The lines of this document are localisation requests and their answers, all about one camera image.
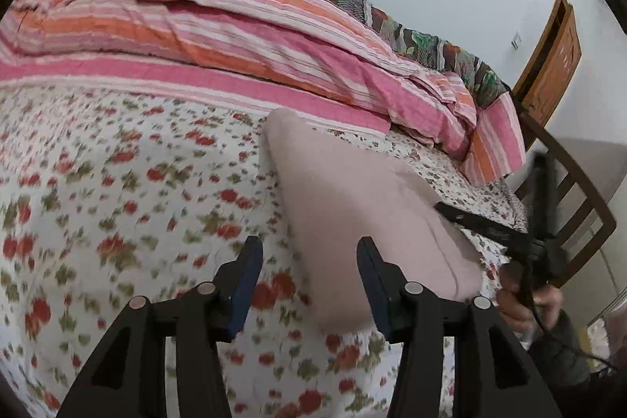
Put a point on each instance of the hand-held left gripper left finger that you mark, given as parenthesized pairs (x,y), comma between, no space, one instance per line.
(245,290)

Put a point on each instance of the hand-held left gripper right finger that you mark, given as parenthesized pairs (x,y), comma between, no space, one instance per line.
(374,290)

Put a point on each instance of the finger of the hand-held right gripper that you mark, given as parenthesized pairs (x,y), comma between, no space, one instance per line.
(544,197)
(482,224)

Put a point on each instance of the pink knitted garment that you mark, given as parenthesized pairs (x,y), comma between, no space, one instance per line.
(343,202)

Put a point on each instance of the person's right forearm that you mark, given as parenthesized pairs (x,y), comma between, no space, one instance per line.
(568,364)

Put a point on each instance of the person's right hand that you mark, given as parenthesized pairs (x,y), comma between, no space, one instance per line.
(514,305)

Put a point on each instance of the wooden chair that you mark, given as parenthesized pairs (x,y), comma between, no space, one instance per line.
(578,188)

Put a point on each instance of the brown wooden door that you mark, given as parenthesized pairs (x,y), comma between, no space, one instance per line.
(551,65)

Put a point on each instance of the floral bed sheet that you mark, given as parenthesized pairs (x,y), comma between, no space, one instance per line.
(122,202)

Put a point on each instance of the green brown patterned blanket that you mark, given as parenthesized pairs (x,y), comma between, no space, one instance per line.
(431,46)

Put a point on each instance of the pink orange striped quilt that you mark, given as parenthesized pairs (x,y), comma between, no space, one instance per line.
(269,41)

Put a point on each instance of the white wall socket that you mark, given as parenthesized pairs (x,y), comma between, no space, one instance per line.
(515,40)

